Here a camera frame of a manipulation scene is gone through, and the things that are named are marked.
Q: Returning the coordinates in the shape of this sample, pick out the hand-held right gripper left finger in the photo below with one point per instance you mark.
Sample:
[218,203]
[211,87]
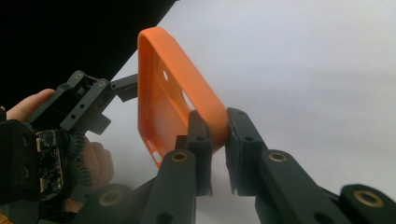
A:
[177,186]

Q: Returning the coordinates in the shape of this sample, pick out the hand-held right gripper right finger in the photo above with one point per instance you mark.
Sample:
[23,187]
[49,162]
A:
[280,189]

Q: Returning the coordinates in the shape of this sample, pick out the orange phone case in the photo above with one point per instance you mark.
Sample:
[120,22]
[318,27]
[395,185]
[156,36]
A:
[186,62]

